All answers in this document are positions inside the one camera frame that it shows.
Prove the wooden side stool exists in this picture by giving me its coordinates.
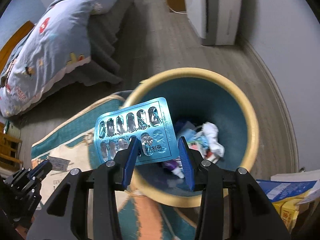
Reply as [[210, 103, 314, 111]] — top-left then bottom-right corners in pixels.
[[1, 121, 23, 172]]

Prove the blue strawberry carton box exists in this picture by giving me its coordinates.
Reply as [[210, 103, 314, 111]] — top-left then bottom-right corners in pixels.
[[257, 170, 319, 232]]

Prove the blue pill blister pack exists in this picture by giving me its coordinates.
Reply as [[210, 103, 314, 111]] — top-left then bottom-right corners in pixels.
[[94, 97, 179, 165]]

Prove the white tissue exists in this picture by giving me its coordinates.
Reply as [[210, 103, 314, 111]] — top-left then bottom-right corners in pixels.
[[202, 122, 225, 158]]

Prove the wooden bed headboard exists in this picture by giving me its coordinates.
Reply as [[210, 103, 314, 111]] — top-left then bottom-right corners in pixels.
[[0, 21, 35, 71]]

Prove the light blue face mask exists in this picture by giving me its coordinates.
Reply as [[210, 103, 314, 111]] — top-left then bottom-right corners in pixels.
[[174, 120, 209, 150]]

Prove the green orange patterned mat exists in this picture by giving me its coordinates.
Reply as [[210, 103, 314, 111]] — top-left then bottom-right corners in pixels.
[[31, 94, 195, 239]]

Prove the white air purifier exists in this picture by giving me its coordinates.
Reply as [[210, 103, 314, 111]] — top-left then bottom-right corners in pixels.
[[185, 0, 241, 46]]

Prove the teal yellow trash bin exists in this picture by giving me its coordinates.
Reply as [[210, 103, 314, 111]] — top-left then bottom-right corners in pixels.
[[123, 67, 259, 207]]

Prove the cartoon print blue duvet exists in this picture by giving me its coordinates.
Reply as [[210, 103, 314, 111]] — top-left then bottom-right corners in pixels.
[[0, 0, 135, 118]]

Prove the grey bed skirt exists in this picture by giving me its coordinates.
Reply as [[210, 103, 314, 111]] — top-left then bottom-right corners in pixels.
[[42, 0, 136, 91]]

